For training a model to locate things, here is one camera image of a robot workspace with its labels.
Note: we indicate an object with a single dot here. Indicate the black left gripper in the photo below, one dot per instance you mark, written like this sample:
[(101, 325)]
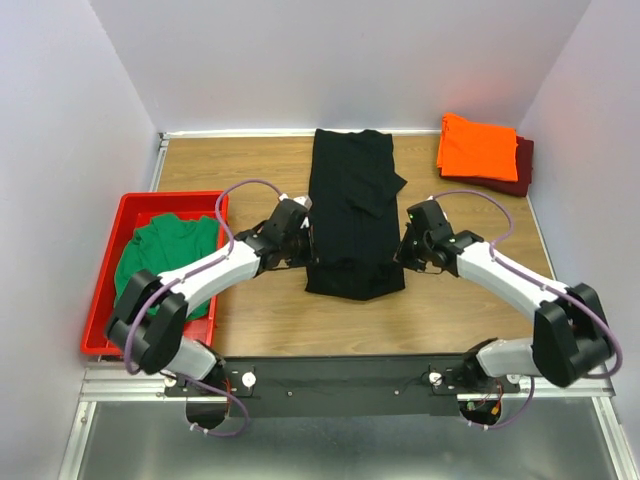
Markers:
[(310, 256)]

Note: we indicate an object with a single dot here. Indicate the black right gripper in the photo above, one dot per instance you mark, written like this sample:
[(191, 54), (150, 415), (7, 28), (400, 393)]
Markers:
[(402, 256)]

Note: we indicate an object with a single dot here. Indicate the black t shirt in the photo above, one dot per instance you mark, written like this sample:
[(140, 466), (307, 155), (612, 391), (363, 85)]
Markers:
[(353, 187)]

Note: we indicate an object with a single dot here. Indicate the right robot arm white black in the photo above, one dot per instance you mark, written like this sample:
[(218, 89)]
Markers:
[(570, 336)]

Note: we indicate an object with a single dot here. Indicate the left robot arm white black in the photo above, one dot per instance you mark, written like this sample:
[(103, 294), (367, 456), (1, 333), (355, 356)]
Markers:
[(147, 323)]

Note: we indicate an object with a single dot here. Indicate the orange folded t shirt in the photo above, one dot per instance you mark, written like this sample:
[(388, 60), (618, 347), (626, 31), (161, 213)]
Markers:
[(472, 149)]

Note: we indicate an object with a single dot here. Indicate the green crumpled t shirt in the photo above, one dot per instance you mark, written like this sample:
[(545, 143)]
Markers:
[(165, 244)]

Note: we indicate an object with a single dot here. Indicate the dark red folded t shirt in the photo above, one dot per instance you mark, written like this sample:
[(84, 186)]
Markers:
[(524, 166)]

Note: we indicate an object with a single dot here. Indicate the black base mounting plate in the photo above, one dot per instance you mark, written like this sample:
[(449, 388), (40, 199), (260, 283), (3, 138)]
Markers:
[(334, 386)]

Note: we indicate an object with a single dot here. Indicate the red plastic tray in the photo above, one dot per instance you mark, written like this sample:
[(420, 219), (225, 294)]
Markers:
[(135, 210)]

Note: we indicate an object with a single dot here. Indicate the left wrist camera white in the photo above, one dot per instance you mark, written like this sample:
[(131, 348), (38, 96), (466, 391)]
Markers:
[(304, 200)]

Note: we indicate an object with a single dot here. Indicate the aluminium frame rail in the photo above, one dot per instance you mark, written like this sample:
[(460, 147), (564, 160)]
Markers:
[(106, 381)]

